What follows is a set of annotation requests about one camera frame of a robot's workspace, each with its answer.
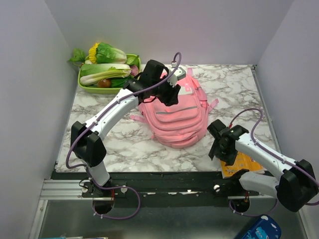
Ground orange yellow booklet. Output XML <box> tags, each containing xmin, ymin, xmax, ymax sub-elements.
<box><xmin>220</xmin><ymin>152</ymin><xmax>265</xmax><ymax>178</ymax></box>

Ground upper toy cabbage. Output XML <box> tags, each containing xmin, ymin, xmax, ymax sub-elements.
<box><xmin>95</xmin><ymin>42</ymin><xmax>127</xmax><ymax>64</ymax></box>

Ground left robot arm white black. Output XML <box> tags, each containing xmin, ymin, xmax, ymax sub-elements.
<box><xmin>69</xmin><ymin>60</ymin><xmax>186</xmax><ymax>197</ymax></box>

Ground brown toy mushroom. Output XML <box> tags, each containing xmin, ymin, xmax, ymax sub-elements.
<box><xmin>97</xmin><ymin>79</ymin><xmax>112</xmax><ymax>88</ymax></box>

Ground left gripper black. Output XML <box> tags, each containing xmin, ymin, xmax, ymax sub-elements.
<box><xmin>151</xmin><ymin>74</ymin><xmax>181</xmax><ymax>107</ymax></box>

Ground blue pencil case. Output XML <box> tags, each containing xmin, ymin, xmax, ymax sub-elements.
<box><xmin>235</xmin><ymin>215</ymin><xmax>282</xmax><ymax>239</ymax></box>

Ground yellow artificial flower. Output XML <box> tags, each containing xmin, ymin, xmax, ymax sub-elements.
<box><xmin>88</xmin><ymin>43</ymin><xmax>99</xmax><ymax>64</ymax></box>

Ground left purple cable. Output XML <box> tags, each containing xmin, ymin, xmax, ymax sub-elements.
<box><xmin>65</xmin><ymin>52</ymin><xmax>182</xmax><ymax>220</ymax></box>

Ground pink student backpack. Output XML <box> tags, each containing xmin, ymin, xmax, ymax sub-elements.
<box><xmin>130</xmin><ymin>68</ymin><xmax>219</xmax><ymax>148</ymax></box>

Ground aluminium rail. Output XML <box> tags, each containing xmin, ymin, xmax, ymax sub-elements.
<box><xmin>40</xmin><ymin>180</ymin><xmax>271</xmax><ymax>201</ymax></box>

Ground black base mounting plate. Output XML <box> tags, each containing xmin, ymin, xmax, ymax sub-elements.
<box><xmin>51</xmin><ymin>171</ymin><xmax>292</xmax><ymax>209</ymax></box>

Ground green plastic tray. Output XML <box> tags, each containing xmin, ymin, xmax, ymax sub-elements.
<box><xmin>78</xmin><ymin>54</ymin><xmax>141</xmax><ymax>94</ymax></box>

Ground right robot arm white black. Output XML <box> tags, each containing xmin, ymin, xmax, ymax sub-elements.
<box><xmin>207</xmin><ymin>119</ymin><xmax>319</xmax><ymax>212</ymax></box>

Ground purple toy vegetable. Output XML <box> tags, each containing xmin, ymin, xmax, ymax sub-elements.
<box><xmin>130</xmin><ymin>65</ymin><xmax>139</xmax><ymax>76</ymax></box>

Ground green artificial leaf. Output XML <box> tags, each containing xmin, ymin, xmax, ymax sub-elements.
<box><xmin>69</xmin><ymin>48</ymin><xmax>86</xmax><ymax>63</ymax></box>

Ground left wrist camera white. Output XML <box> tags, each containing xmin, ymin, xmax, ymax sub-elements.
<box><xmin>167</xmin><ymin>67</ymin><xmax>186</xmax><ymax>87</ymax></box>

